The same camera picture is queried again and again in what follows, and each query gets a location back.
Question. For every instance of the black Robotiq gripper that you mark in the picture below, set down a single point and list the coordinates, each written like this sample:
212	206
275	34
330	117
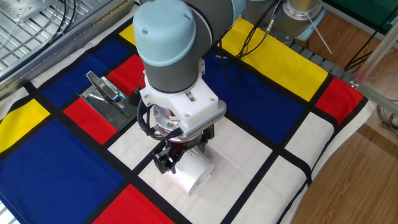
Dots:
186	144

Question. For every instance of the white toilet paper roll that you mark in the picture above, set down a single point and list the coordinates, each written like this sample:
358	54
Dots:
196	174

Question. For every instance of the silver UR5 robot arm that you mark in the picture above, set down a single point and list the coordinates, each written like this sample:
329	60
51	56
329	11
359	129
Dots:
168	37

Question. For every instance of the Mondrian pattern colour-block tablecloth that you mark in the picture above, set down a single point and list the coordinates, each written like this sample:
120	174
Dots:
62	174

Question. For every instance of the aluminium side rack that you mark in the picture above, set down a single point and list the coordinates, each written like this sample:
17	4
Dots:
62	46

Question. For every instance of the white zip tie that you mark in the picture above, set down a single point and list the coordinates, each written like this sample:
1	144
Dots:
319	34

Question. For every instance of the silver perforated metal plate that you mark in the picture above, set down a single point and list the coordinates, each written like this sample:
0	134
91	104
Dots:
18	9

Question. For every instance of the grey vented wrist camera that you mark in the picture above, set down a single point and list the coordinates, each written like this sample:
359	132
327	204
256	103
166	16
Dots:
205	121

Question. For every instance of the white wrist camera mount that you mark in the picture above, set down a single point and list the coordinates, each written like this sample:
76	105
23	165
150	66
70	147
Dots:
186	109

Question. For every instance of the aluminium frame beam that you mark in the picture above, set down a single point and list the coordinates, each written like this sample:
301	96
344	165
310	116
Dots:
379	99

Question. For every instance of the aluminium frame post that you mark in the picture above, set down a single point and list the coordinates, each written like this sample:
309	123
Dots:
373	59

